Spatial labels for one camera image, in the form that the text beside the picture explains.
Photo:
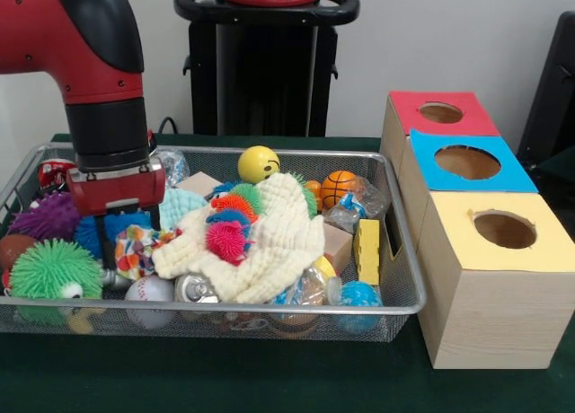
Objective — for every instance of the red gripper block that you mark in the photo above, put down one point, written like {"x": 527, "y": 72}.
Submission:
{"x": 121, "y": 188}

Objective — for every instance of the colourful patch print cloth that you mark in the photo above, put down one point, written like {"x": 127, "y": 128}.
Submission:
{"x": 135, "y": 251}

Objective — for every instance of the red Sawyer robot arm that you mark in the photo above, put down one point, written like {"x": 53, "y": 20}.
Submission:
{"x": 67, "y": 40}

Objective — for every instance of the shallow mesh bin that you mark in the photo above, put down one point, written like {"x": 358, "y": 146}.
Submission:
{"x": 170, "y": 325}

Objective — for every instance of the wooden box with three holes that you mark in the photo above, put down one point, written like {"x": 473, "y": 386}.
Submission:
{"x": 494, "y": 318}

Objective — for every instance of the large blue spiky ball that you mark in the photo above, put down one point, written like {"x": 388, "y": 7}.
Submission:
{"x": 90, "y": 235}

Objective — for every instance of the purple spiky ball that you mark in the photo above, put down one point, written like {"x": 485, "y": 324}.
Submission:
{"x": 45, "y": 215}

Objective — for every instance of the large green spiky ball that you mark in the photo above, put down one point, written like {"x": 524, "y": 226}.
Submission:
{"x": 49, "y": 269}

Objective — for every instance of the multicolour spiky caterpillar toy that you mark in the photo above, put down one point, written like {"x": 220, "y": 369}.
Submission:
{"x": 224, "y": 241}

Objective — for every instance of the yellow smiley ball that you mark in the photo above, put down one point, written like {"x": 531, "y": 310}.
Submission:
{"x": 256, "y": 164}

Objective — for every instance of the cream knitted cloth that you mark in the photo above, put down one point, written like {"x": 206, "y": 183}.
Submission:
{"x": 278, "y": 251}

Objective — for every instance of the dark green tablecloth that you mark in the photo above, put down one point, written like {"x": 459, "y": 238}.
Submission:
{"x": 224, "y": 377}
{"x": 561, "y": 161}

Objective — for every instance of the orange basketball toy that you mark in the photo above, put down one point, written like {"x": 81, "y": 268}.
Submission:
{"x": 337, "y": 188}

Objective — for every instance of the blue globe ball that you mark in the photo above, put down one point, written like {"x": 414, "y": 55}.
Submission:
{"x": 359, "y": 294}

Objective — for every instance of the yellow foam block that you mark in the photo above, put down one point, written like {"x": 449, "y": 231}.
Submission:
{"x": 367, "y": 256}

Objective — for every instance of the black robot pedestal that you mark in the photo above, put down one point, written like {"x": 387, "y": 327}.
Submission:
{"x": 265, "y": 72}

